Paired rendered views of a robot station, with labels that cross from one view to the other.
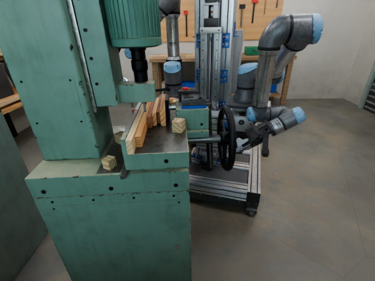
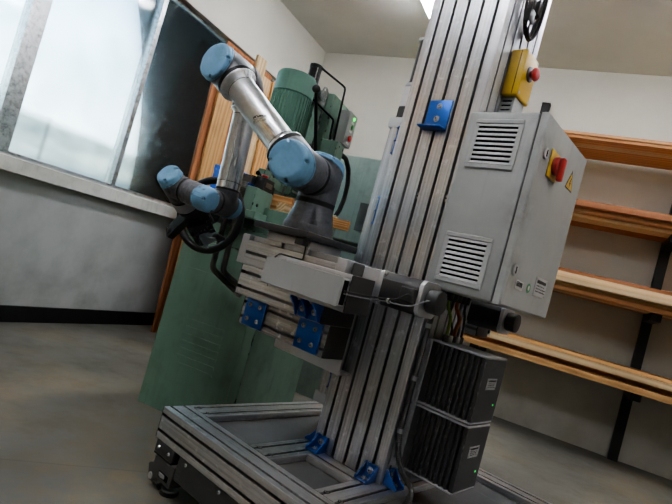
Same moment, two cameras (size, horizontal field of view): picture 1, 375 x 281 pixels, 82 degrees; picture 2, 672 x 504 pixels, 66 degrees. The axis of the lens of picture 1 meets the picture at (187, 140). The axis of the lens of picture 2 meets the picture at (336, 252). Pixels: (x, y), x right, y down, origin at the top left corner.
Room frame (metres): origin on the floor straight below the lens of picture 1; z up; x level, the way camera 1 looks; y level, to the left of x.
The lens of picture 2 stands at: (2.06, -1.74, 0.74)
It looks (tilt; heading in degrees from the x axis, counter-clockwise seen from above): 2 degrees up; 113
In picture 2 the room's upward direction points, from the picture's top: 15 degrees clockwise
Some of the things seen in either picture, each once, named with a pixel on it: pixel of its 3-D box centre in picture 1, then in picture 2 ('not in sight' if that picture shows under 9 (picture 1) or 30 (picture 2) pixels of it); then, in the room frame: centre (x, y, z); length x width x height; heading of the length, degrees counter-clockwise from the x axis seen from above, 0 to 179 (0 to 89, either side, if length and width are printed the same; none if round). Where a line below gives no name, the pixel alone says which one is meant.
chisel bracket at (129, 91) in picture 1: (138, 92); (270, 182); (0.84, 0.19, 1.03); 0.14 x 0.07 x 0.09; 92
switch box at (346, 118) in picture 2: not in sight; (344, 129); (0.97, 0.50, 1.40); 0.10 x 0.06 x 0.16; 92
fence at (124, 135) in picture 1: (138, 113); not in sight; (0.88, 0.21, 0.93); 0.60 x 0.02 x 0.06; 2
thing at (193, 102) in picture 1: (191, 97); (253, 181); (0.90, -0.02, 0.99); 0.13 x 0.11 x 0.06; 2
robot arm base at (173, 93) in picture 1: (173, 89); not in sight; (1.52, 0.09, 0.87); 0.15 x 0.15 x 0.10
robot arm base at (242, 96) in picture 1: (245, 93); (311, 217); (1.37, -0.38, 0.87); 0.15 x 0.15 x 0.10
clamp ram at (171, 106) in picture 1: (174, 106); not in sight; (0.89, 0.05, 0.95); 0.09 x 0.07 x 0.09; 2
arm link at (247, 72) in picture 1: (248, 74); (320, 178); (1.37, -0.39, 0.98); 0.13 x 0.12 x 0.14; 87
